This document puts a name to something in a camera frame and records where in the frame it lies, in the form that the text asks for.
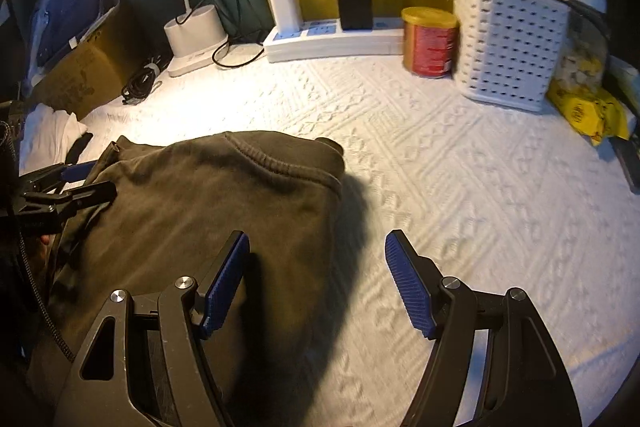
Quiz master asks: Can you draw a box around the red can with gold lid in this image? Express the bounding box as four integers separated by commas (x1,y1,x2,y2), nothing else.
401,7,460,79

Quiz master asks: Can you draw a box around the cardboard box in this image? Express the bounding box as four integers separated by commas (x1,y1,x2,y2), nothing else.
35,2,146,122

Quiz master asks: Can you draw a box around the white charger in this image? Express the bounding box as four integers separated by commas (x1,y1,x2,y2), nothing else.
269,0,303,32

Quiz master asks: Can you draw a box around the yellow snack packet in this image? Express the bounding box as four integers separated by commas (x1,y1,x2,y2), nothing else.
546,84,633,148

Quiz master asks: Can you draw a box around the black braided cable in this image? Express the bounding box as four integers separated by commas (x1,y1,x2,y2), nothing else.
0,119,76,363

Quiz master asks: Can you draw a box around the brown t-shirt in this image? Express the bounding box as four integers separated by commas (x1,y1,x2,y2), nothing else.
25,132,346,427

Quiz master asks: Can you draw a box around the white power strip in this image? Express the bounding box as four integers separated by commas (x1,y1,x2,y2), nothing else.
263,18,406,64

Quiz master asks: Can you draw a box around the clear plastic wrap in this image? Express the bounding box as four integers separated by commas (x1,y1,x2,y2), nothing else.
30,0,66,78

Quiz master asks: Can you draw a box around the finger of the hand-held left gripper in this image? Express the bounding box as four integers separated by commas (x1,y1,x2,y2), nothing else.
20,159,98,190
25,182,118,214

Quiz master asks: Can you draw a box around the glass jar with white lid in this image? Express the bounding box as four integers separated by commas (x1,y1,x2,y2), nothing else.
537,0,613,92

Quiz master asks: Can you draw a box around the black phone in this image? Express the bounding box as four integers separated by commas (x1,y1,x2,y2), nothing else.
612,139,640,195

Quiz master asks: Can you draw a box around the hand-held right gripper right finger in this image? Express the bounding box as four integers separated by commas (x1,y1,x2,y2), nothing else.
384,229,583,427

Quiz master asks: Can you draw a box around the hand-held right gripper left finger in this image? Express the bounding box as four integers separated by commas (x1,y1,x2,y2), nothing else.
52,229,251,427

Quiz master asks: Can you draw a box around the black charger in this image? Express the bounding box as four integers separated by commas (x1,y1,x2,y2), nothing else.
335,0,375,31

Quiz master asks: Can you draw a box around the white garment with black trim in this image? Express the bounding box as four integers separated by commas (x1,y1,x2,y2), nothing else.
20,104,93,178

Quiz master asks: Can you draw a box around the black cable bundle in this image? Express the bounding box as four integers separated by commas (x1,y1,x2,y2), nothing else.
120,62,163,105

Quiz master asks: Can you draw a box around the white perforated basket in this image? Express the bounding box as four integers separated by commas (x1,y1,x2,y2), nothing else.
452,0,571,112

